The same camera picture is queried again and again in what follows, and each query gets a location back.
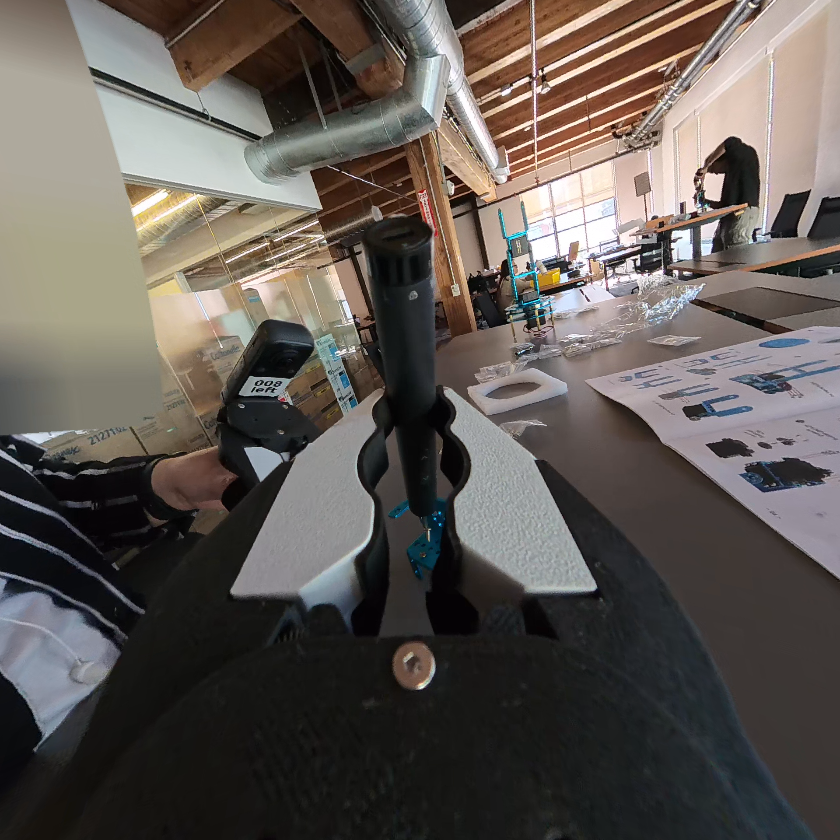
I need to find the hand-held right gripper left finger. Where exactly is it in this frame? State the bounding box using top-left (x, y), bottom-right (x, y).
top-left (230, 387), bottom-right (396, 636)

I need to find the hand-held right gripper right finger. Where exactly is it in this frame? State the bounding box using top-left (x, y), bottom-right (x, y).
top-left (425, 386), bottom-right (599, 636)

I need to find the blue perforated metal bracket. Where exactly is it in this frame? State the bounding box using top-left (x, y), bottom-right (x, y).
top-left (387, 499), bottom-right (455, 580)

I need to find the black electric screwdriver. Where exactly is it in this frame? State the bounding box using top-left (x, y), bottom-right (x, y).
top-left (362, 217), bottom-right (442, 534)

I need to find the person's left forearm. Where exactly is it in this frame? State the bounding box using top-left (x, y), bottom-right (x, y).
top-left (0, 433), bottom-right (173, 547)

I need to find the grey desk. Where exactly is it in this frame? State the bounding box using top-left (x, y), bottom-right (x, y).
top-left (374, 269), bottom-right (840, 808)

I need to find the wooden-top standing desk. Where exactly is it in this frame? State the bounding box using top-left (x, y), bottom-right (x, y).
top-left (646, 203), bottom-right (749, 277)

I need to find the dark wood-edged desk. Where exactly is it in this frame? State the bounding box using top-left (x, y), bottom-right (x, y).
top-left (666, 236), bottom-right (840, 280)

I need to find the person's left hand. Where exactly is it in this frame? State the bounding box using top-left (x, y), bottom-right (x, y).
top-left (151, 448), bottom-right (240, 514)

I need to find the stack of cardboard boxes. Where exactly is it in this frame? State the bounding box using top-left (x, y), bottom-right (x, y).
top-left (39, 331), bottom-right (368, 460)

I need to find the printed instruction sheet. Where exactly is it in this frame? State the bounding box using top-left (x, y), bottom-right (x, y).
top-left (585, 326), bottom-right (840, 581)

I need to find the crumpled clear plastic wrap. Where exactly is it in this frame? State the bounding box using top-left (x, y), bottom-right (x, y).
top-left (632, 272), bottom-right (707, 314)

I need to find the large glass window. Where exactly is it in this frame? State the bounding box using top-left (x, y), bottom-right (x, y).
top-left (521, 161), bottom-right (618, 263)

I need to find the silver ceiling pipe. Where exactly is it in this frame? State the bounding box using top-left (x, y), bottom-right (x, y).
top-left (633, 0), bottom-right (763, 142)

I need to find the white foam frame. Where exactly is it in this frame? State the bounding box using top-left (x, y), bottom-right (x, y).
top-left (467, 367), bottom-right (568, 416)

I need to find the blue metal robot frame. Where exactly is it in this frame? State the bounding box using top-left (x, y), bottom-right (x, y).
top-left (495, 206), bottom-right (559, 342)

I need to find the wooden post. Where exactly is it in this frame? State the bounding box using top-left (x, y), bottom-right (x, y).
top-left (405, 131), bottom-right (478, 337)

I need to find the silver ventilation duct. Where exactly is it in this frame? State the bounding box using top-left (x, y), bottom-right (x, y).
top-left (244, 0), bottom-right (510, 186)

